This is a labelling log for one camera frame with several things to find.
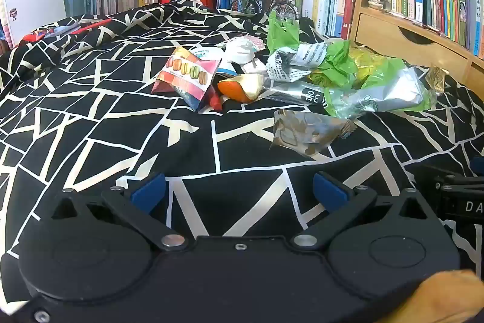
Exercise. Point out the small red packet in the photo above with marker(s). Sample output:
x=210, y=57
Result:
x=214, y=98

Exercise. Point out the person's left forearm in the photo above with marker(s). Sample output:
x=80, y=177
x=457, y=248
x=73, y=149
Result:
x=450, y=292

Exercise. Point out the white crumpled packet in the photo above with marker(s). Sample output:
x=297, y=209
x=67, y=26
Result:
x=242, y=50

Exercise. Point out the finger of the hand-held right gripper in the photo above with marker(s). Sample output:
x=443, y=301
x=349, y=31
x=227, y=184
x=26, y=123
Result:
x=478, y=164
x=435, y=175

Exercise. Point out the miniature bicycle model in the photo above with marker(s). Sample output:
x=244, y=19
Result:
x=261, y=3

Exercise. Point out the orange snack packet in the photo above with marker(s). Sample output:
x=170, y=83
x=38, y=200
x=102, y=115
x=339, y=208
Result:
x=238, y=88

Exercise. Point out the macaron print snack packet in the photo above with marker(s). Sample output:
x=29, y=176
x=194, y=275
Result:
x=185, y=77

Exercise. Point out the dark clear packet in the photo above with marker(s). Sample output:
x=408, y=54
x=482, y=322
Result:
x=295, y=92

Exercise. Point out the small gold snack packet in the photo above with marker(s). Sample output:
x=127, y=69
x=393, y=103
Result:
x=436, y=79

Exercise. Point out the brown clear wrapper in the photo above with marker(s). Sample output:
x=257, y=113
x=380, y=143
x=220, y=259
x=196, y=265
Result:
x=302, y=132

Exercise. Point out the black white patterned blanket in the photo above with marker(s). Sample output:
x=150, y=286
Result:
x=94, y=118

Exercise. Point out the silver green snack packet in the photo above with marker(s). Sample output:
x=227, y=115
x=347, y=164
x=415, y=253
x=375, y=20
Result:
x=393, y=92

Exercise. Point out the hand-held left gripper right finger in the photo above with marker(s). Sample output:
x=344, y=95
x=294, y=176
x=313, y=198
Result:
x=331, y=191

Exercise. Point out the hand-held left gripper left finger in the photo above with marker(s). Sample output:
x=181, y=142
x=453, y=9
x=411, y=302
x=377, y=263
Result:
x=149, y=191

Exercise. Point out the wooden drawer organizer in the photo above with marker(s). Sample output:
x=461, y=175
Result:
x=408, y=37

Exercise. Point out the green printed wrapper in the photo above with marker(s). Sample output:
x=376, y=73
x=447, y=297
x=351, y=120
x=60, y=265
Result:
x=295, y=62

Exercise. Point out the red flat book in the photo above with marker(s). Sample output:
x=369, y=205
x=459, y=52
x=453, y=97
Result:
x=75, y=29

